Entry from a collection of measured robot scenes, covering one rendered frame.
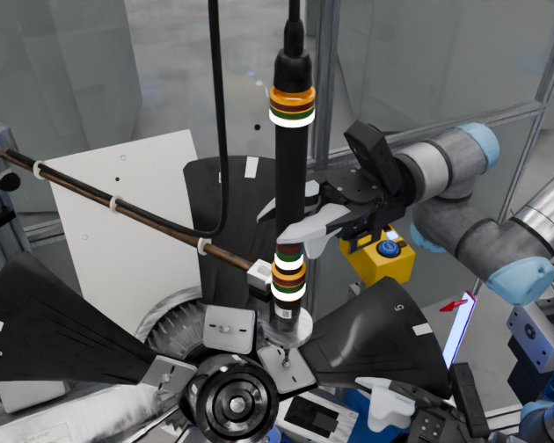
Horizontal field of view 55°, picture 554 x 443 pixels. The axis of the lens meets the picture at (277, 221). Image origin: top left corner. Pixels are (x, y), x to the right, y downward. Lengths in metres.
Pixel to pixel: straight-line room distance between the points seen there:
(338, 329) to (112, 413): 0.38
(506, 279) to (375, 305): 0.26
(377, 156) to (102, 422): 0.59
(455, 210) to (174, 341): 0.48
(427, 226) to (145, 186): 0.50
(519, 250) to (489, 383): 1.65
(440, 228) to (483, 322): 1.78
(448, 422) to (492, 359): 1.66
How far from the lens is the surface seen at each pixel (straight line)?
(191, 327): 0.90
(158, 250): 0.99
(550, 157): 3.73
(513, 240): 0.76
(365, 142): 0.59
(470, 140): 0.76
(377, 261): 1.16
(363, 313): 0.91
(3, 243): 1.26
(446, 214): 0.79
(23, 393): 0.95
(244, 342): 0.78
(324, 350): 0.85
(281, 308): 0.70
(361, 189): 0.64
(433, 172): 0.71
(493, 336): 2.52
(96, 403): 0.91
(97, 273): 0.99
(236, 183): 0.81
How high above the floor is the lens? 1.89
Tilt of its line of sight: 42 degrees down
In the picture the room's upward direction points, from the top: straight up
